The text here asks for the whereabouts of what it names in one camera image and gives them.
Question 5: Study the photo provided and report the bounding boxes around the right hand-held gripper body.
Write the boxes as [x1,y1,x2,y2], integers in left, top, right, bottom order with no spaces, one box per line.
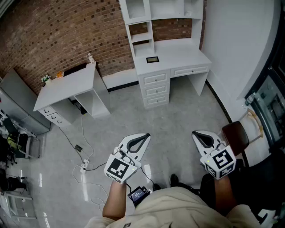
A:
[199,140,236,180]

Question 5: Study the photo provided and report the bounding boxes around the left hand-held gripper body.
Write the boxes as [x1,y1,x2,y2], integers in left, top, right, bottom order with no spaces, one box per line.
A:
[103,144,142,184]

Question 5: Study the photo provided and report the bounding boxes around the person's right forearm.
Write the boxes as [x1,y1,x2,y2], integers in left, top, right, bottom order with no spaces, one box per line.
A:
[213,175,237,217]

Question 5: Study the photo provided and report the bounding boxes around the person's left forearm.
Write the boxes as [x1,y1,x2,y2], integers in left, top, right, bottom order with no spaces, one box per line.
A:
[102,179,127,221]

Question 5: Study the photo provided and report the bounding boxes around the plain white desk with drawers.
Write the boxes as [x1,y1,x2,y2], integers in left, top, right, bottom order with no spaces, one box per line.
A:
[33,61,111,128]

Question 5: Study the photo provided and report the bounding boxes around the white desk with hutch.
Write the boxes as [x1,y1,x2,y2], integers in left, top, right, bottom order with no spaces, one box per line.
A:
[118,0,212,110]

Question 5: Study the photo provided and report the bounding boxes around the brown seat chair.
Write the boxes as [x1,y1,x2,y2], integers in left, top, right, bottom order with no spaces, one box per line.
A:
[222,121,250,167]

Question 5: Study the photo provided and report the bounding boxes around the white power strip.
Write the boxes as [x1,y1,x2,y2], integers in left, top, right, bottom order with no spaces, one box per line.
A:
[80,158,90,172]

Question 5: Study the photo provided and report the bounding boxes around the small black screen device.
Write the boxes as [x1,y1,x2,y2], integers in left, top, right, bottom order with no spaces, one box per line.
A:
[128,186,152,208]

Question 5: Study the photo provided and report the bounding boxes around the person's black trousers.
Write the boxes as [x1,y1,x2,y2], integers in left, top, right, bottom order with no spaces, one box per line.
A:
[177,182,201,195]

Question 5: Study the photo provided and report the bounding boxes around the clear water bottle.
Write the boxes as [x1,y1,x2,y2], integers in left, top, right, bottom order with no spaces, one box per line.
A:
[244,93,257,106]

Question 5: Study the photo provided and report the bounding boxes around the person in beige shirt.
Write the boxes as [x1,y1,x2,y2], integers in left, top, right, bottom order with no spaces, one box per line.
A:
[84,186,262,228]

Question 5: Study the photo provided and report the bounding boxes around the black flat panel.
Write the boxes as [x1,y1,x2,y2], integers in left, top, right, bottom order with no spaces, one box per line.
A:
[64,63,88,77]

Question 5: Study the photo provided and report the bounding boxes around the white metal rack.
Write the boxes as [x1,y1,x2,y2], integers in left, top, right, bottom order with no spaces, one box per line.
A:
[4,191,37,220]

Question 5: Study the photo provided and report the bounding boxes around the black office chair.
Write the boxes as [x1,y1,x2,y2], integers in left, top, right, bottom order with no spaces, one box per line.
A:
[4,117,42,160]

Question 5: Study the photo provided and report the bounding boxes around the grey metal cabinet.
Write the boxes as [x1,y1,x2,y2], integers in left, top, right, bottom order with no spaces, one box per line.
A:
[0,68,51,135]

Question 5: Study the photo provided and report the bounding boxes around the grey fisheye camera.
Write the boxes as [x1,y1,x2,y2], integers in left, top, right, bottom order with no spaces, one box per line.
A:
[121,155,134,166]

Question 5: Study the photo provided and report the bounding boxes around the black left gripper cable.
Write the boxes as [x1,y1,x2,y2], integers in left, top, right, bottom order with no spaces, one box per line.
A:
[140,167,157,186]

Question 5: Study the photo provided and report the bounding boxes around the coiled white cable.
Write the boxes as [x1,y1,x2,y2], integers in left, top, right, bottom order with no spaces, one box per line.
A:
[72,164,109,212]

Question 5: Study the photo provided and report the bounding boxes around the long white cable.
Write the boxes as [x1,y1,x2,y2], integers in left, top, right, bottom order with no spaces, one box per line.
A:
[80,113,94,161]

